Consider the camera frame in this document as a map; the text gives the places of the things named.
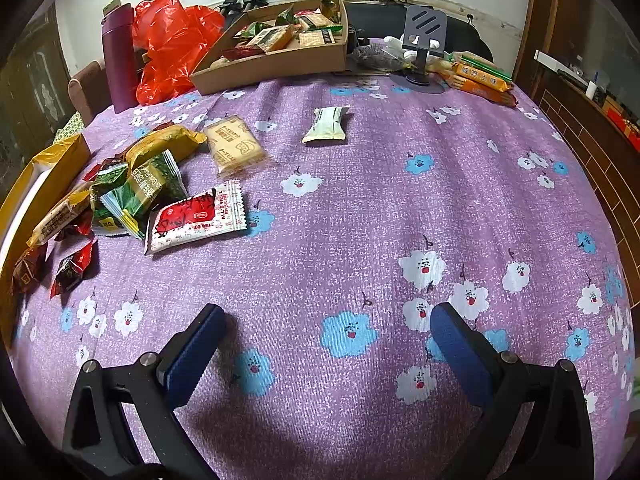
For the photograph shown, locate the white green snack packet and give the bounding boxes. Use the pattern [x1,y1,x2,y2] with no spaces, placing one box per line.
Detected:
[302,105,350,144]

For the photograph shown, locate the brown biscuit packet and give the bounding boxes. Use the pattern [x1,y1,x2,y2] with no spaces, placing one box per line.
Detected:
[27,184,90,248]

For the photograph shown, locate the dark red candy packet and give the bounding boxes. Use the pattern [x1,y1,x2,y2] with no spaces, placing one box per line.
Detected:
[49,240,99,299]

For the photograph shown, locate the wooden tv cabinet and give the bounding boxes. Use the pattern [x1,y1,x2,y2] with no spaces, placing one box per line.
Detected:
[514,0,639,306]

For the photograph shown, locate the yellow snack pouch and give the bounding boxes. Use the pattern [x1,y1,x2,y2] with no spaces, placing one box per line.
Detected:
[125,125,207,171]

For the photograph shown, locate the orange biscuit packs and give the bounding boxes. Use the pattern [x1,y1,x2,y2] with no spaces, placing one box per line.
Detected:
[432,51,518,108]

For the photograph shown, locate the red white snack packet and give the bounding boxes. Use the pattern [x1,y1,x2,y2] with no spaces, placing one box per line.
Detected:
[144,180,246,256]

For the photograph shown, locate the grey phone stand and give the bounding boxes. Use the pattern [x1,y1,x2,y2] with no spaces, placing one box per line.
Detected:
[390,4,447,94]

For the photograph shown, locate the beige cracker packet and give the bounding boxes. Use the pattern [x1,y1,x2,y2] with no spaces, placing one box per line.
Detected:
[204,116,268,178]

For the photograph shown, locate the dark wooden cabinet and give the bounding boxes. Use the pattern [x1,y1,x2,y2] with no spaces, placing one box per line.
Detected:
[0,6,75,196]

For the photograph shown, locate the clear plastic bag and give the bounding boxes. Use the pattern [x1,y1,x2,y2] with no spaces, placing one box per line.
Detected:
[348,42,407,72]

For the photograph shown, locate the green yellow snack packet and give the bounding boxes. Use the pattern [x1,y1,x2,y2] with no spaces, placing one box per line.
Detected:
[100,150,186,242]

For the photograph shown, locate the yellow gift box tray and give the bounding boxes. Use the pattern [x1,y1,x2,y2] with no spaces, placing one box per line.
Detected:
[1,133,91,348]

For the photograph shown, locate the purple floral tablecloth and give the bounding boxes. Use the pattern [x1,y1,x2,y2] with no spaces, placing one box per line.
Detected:
[12,76,634,479]

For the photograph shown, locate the purple thermos bottle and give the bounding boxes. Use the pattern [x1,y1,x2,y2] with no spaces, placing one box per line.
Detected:
[101,3,138,114]

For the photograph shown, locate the brown cardboard snack box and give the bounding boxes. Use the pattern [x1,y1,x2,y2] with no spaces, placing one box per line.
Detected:
[190,0,348,94]

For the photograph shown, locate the red plastic bag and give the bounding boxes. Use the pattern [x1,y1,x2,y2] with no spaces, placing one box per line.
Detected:
[132,0,224,105]

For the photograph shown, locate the brown armchair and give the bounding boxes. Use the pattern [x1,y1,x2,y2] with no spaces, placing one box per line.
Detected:
[67,60,112,126]

